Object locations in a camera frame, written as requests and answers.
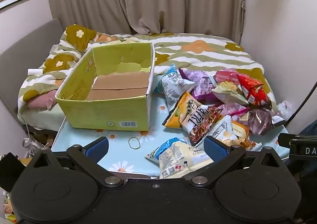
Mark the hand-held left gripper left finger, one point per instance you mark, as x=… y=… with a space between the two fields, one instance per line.
x=96 y=150

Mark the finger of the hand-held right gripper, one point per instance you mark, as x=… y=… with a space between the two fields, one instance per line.
x=284 y=139

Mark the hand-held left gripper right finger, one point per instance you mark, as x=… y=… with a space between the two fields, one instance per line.
x=215 y=149

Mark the yellow-green cardboard box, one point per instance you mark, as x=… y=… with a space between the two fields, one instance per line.
x=104 y=112

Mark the orange chips packet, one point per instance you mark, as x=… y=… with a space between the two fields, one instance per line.
x=177 y=113

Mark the red snack packet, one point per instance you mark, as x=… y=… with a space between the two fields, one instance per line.
x=253 y=91

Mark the pink snack packet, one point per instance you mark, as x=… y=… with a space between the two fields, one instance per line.
x=224 y=75

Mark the white grey snack packet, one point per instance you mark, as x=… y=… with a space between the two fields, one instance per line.
x=223 y=127

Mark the dark blue cloth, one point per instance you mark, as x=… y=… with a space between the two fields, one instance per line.
x=309 y=127

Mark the dark purple shiny packet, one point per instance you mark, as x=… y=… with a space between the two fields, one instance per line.
x=261 y=121

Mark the crumpled white plastic bag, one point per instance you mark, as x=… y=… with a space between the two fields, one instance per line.
x=284 y=110

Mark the brown pretzel stick packet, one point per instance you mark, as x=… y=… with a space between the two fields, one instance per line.
x=198 y=125

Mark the orange bread packet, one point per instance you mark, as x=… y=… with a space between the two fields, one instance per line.
x=241 y=132

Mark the cream white snack packet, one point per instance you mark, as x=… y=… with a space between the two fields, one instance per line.
x=180 y=160

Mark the yellow rubber band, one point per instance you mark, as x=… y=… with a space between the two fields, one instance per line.
x=134 y=142

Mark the lilac snack packet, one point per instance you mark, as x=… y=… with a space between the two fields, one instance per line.
x=235 y=110

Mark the blue-white flat snack packet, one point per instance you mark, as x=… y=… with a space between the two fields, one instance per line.
x=162 y=150

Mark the cream green snack packet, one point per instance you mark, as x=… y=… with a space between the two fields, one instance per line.
x=230 y=91

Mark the white fan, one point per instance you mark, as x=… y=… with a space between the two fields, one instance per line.
x=29 y=143

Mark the purple snack packet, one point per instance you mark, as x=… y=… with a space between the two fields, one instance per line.
x=199 y=82

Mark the pink pillow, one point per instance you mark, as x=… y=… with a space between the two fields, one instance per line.
x=40 y=100

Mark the blue-white triangular snack packet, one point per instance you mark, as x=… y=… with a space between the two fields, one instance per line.
x=171 y=84

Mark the floral striped blanket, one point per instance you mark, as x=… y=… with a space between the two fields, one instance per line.
x=198 y=53

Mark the grey bed headboard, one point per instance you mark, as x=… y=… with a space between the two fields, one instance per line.
x=22 y=45

